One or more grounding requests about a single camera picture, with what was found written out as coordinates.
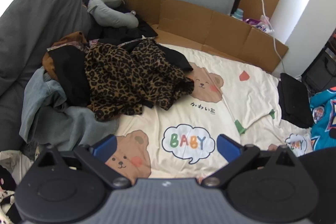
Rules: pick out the bear print bed sheet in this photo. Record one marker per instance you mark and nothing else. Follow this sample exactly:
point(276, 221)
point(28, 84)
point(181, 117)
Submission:
point(183, 113)

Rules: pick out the folded black garment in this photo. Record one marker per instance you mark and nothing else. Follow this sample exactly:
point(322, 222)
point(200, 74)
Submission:
point(294, 100)

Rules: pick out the person's dark jacket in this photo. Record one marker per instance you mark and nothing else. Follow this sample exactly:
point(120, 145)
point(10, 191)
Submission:
point(328, 174)

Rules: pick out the light blue jeans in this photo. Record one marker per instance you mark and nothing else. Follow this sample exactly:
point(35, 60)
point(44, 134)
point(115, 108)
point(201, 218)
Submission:
point(65, 121)

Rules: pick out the black furniture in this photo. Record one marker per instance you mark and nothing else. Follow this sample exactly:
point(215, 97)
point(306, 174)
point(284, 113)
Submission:
point(319, 69)

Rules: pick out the black white patterned cloth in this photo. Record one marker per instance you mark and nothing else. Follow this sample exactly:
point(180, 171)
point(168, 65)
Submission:
point(6, 182)

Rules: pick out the grey plush toy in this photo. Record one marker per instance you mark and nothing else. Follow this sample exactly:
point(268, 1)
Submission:
point(110, 14)

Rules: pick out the purple packet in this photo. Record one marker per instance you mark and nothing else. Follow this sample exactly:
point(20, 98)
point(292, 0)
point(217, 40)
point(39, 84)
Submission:
point(252, 21)

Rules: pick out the brown garment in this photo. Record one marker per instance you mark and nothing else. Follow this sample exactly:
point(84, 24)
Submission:
point(48, 64)

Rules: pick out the teal printed cloth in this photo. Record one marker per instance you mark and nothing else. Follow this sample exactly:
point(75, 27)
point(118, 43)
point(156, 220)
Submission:
point(323, 132)

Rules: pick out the grey pillow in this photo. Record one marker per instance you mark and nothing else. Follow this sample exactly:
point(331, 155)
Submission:
point(34, 16)

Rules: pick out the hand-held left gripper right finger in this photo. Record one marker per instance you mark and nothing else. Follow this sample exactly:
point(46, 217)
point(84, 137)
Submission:
point(228, 148)

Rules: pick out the leopard print garment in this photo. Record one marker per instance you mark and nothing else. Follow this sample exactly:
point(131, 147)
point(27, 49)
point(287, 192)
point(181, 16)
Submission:
point(126, 77)

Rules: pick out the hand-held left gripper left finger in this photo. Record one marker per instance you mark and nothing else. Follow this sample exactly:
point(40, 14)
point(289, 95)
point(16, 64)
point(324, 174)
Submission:
point(103, 148)

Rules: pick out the brown cardboard sheet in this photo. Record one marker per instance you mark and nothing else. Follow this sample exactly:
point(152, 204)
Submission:
point(197, 24)

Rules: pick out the blue bottle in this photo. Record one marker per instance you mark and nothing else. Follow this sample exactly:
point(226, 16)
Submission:
point(238, 14)

